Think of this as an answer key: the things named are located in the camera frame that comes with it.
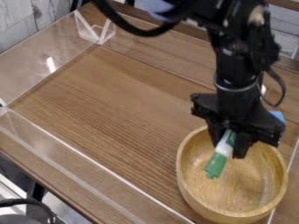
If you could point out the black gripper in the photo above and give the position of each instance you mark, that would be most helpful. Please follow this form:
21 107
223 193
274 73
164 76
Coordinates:
252 128

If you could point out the green white Expo marker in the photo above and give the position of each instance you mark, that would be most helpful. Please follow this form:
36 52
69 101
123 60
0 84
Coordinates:
219 158

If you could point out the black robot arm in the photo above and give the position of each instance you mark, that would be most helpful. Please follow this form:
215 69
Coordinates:
243 43

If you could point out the brown wooden bowl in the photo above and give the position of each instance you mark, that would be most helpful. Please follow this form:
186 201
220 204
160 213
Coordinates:
242 196

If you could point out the blue sponge block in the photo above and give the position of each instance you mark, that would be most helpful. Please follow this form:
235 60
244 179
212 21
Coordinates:
278 118

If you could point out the clear acrylic barrier wall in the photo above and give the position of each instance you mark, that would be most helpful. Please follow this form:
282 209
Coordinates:
96 114

